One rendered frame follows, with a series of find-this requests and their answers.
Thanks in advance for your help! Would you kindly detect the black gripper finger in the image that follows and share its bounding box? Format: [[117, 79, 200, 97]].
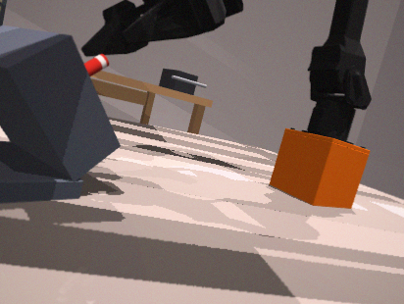
[[81, 6, 136, 56], [122, 0, 204, 44]]

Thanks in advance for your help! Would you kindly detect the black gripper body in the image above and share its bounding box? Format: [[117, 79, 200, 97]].
[[103, 0, 227, 50]]

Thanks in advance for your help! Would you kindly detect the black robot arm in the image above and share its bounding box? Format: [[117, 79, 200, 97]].
[[302, 0, 372, 145]]

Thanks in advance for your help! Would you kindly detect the dark red cylinder with grey band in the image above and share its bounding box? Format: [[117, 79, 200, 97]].
[[84, 54, 109, 76]]

